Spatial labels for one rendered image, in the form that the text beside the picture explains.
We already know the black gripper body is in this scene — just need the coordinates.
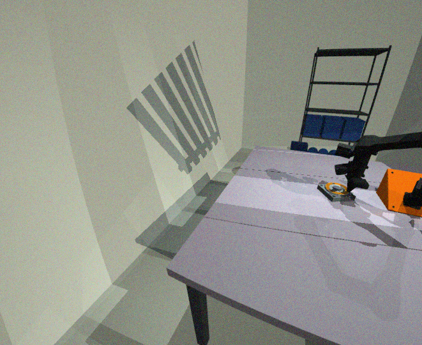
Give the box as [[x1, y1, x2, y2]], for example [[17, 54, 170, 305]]
[[347, 160, 369, 189]]

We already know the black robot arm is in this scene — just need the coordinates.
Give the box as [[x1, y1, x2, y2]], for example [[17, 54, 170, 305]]
[[335, 132, 422, 210]]

